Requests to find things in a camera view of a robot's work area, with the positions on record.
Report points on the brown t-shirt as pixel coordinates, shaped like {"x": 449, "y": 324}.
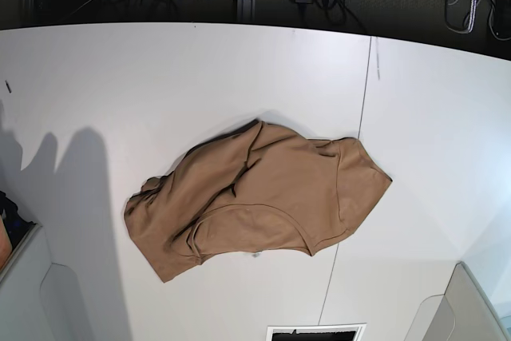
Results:
{"x": 260, "y": 187}

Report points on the aluminium table leg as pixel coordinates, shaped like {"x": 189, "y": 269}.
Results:
{"x": 245, "y": 11}

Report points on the white framed floor vent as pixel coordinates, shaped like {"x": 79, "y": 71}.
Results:
{"x": 347, "y": 332}

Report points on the grey bin left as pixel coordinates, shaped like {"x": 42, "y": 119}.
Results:
{"x": 41, "y": 300}

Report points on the grey bin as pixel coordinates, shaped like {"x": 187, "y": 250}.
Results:
{"x": 41, "y": 300}
{"x": 462, "y": 312}

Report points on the grey bin right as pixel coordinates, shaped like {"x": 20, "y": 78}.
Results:
{"x": 462, "y": 312}

